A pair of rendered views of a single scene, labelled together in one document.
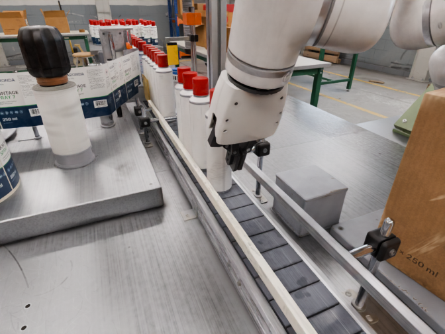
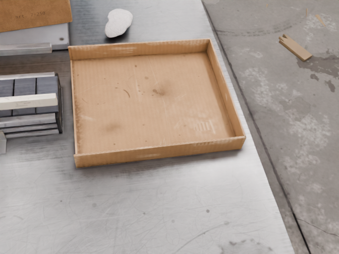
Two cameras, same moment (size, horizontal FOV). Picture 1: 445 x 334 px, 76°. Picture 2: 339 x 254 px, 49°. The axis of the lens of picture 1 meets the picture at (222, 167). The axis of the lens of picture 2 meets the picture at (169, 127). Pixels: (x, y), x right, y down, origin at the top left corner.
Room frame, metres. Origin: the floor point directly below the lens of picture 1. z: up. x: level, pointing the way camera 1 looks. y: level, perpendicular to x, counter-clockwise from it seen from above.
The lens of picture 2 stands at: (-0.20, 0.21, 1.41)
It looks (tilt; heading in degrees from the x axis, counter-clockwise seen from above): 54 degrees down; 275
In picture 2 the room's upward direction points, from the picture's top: 9 degrees clockwise
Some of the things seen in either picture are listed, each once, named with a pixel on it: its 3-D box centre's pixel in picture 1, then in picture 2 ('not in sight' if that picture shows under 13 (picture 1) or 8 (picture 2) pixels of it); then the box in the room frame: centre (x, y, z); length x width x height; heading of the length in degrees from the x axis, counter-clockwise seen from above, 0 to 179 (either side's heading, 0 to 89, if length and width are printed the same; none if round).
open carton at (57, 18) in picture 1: (57, 20); not in sight; (5.63, 2.88, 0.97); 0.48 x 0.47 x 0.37; 27
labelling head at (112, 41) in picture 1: (122, 64); not in sight; (1.16, 0.38, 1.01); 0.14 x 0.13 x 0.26; 23
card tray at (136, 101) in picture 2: not in sight; (151, 95); (-0.11, -0.26, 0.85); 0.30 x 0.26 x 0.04; 23
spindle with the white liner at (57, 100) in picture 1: (58, 101); not in sight; (0.62, 0.36, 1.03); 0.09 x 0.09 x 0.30
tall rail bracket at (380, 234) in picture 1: (361, 273); not in sight; (0.25, -0.18, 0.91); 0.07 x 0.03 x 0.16; 113
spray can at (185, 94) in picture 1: (192, 116); not in sight; (0.65, 0.07, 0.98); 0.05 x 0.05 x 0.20
